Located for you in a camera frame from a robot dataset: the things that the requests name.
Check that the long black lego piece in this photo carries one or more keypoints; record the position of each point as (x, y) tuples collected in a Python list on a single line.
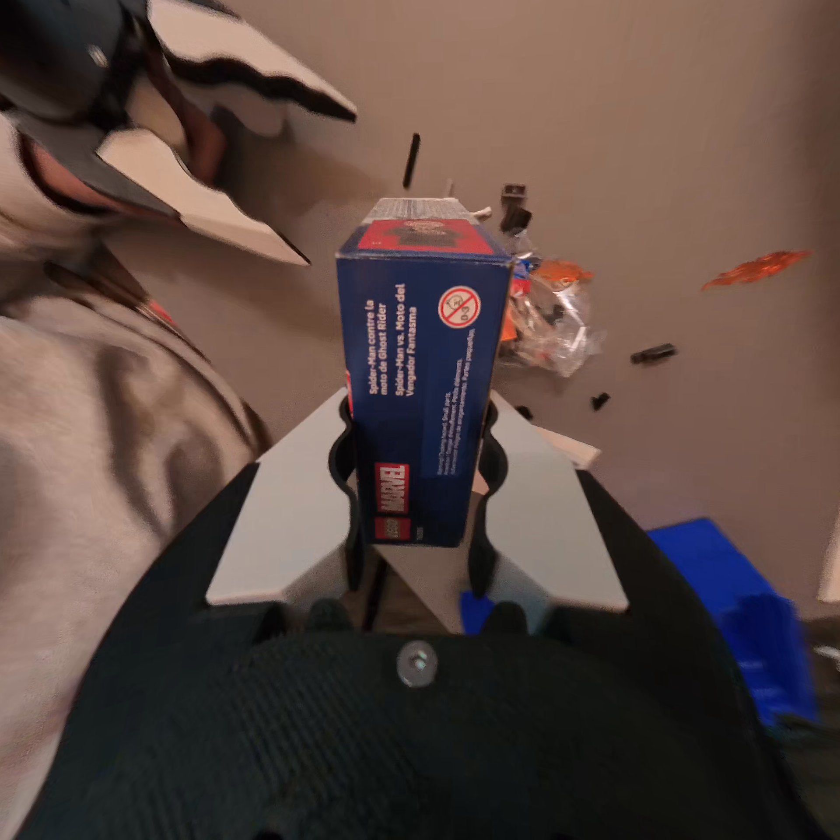
[(653, 354)]

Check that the clear bag of lego pieces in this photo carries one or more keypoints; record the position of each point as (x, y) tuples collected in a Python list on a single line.
[(558, 321)]

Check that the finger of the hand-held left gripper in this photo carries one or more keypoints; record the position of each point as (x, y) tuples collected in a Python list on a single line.
[(216, 210), (223, 39)]

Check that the black lego brick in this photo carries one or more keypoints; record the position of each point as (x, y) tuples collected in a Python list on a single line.
[(516, 211)]

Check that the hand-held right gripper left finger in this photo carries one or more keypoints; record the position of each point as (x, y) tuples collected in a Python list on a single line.
[(282, 525)]

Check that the blue plastic bin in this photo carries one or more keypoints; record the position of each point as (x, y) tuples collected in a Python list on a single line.
[(741, 590)]

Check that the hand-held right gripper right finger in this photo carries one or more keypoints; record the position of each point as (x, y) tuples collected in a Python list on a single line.
[(558, 525)]

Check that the lego set box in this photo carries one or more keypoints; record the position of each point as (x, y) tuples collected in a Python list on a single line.
[(420, 367)]

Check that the orange lego flame piece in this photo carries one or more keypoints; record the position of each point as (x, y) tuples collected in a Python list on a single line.
[(754, 269)]

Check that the black lego rod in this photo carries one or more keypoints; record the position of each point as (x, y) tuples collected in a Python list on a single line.
[(411, 161)]

